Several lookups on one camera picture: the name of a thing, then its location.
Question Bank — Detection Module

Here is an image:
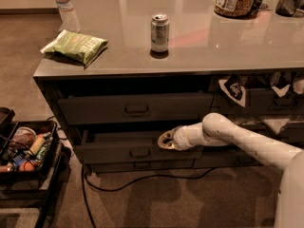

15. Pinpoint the white paper in drawer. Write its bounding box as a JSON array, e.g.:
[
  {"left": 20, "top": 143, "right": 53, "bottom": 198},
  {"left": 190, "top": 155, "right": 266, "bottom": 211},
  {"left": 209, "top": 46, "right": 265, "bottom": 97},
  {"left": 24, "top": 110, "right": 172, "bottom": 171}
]
[{"left": 234, "top": 116, "right": 304, "bottom": 136}]

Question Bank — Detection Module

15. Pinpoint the grey drawer cabinet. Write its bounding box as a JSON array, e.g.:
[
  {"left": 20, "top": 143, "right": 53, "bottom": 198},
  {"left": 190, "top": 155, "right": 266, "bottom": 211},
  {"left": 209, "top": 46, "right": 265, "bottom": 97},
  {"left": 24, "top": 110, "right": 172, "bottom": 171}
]
[{"left": 34, "top": 0, "right": 304, "bottom": 174}]

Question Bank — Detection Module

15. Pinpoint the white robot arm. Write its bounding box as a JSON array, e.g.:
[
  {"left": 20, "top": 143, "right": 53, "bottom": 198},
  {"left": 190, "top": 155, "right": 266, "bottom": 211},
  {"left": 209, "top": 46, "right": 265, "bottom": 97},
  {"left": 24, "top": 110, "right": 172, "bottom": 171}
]
[{"left": 158, "top": 113, "right": 304, "bottom": 228}]

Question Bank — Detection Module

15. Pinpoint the silver soda can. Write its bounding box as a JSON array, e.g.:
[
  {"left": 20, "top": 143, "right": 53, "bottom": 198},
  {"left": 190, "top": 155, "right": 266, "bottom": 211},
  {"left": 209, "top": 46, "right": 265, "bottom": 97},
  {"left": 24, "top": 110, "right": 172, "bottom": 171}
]
[{"left": 151, "top": 13, "right": 170, "bottom": 53}]

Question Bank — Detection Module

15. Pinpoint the green chip bag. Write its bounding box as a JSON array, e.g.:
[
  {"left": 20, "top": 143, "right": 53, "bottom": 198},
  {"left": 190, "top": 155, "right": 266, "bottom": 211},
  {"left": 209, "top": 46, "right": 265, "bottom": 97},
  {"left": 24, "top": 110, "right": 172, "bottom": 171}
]
[{"left": 41, "top": 29, "right": 108, "bottom": 67}]

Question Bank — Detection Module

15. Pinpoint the black white snack bag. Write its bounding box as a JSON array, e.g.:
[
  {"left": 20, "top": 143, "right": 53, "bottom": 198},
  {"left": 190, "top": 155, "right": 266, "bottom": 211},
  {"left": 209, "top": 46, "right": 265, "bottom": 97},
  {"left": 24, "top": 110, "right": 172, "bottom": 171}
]
[{"left": 218, "top": 74, "right": 246, "bottom": 107}]

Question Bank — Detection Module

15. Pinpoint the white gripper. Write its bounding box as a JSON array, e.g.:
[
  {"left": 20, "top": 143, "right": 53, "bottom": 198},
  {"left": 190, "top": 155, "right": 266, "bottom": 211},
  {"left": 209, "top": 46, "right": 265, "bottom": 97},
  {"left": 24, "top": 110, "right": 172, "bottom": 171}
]
[{"left": 158, "top": 126, "right": 198, "bottom": 151}]

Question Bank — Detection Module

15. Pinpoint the black floor cable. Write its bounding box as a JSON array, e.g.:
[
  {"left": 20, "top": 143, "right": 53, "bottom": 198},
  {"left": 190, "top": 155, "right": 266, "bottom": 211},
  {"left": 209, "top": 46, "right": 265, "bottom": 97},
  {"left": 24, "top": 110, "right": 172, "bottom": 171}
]
[{"left": 46, "top": 115, "right": 219, "bottom": 228}]

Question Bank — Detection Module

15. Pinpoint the dark glass container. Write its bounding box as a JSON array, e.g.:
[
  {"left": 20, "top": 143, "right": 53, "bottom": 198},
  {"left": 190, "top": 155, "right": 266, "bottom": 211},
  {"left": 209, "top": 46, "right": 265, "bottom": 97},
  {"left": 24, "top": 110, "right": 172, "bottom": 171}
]
[{"left": 275, "top": 0, "right": 304, "bottom": 17}]

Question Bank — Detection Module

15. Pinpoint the black bin with groceries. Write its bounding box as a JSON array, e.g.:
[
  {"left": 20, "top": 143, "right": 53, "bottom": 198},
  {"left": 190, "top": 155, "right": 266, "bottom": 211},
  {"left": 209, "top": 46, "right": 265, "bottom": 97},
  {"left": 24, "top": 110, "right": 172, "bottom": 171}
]
[{"left": 0, "top": 121, "right": 59, "bottom": 179}]

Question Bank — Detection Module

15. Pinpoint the clear plastic water bottle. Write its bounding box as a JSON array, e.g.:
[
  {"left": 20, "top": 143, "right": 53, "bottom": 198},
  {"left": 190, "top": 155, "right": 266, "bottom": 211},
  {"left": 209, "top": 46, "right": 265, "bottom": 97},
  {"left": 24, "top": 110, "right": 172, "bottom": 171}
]
[{"left": 55, "top": 0, "right": 81, "bottom": 32}]

